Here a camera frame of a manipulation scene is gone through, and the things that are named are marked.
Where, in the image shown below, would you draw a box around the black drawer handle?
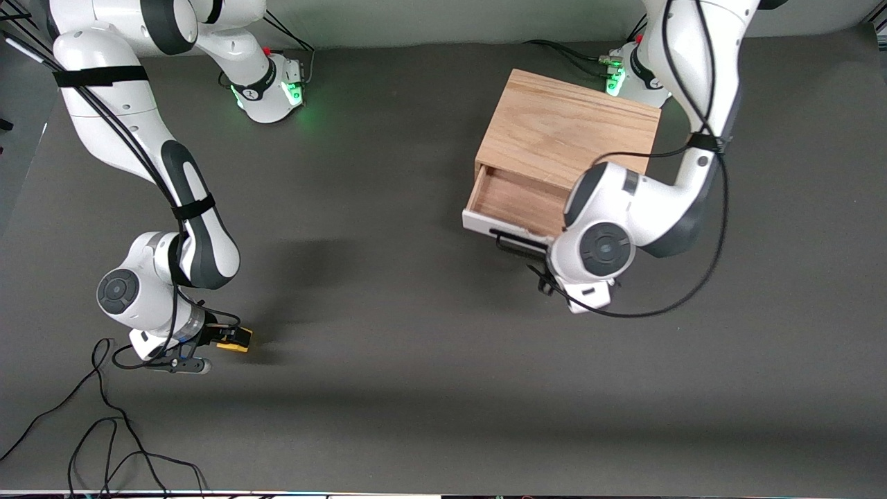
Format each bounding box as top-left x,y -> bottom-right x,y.
493,228 -> 556,263

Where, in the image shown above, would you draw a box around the white-fronted wooden drawer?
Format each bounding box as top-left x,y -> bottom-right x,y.
462,165 -> 577,254

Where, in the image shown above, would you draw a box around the wooden drawer cabinet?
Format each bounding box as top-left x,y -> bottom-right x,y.
475,68 -> 661,209

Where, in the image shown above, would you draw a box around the dark grey table mat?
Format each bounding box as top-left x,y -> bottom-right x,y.
0,31 -> 887,494

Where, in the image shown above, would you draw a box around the thin black loose cable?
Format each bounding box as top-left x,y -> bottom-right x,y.
0,338 -> 209,497

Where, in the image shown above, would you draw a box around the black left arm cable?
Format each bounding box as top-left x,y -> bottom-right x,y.
554,0 -> 730,319

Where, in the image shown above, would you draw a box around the black left arm base cables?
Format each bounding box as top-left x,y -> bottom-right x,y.
523,17 -> 649,77

